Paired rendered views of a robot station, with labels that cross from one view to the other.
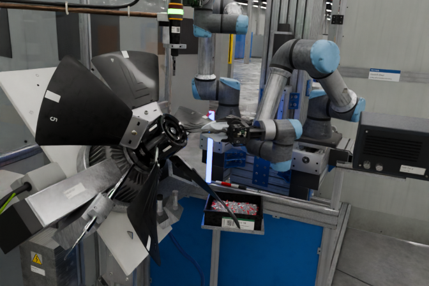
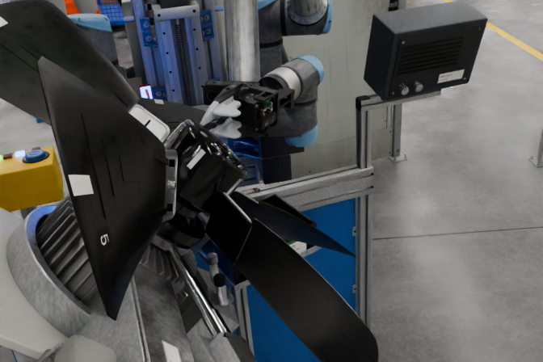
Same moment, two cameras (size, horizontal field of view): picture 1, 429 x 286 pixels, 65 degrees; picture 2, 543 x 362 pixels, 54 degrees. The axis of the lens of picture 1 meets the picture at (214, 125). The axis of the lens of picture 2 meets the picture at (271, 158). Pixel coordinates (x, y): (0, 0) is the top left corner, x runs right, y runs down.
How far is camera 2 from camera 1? 0.60 m
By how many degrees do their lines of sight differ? 37
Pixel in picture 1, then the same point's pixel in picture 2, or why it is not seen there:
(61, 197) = not seen: outside the picture
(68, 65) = (58, 87)
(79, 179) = (155, 337)
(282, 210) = (300, 201)
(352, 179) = not seen: hidden behind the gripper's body
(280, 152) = (306, 115)
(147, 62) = (51, 23)
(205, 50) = not seen: outside the picture
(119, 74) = (19, 70)
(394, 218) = (321, 148)
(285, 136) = (309, 87)
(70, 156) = (17, 305)
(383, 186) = not seen: hidden behind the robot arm
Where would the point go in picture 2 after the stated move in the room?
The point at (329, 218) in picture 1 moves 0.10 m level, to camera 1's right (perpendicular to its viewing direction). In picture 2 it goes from (363, 181) to (386, 168)
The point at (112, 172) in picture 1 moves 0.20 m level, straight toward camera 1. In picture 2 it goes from (157, 284) to (293, 341)
